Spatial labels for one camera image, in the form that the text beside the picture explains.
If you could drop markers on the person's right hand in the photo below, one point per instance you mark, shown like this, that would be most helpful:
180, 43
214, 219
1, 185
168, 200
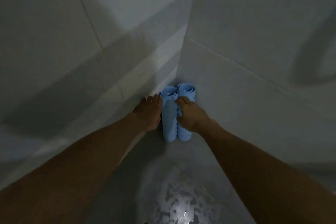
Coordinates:
193, 117

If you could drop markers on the person's left hand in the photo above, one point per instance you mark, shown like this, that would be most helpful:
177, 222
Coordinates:
148, 113

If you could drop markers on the blue bath mat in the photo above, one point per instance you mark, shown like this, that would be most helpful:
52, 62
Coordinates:
168, 116
185, 90

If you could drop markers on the person's left forearm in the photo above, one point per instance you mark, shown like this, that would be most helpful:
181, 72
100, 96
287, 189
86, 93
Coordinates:
78, 168

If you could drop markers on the person's right forearm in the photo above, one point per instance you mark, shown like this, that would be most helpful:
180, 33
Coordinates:
262, 174

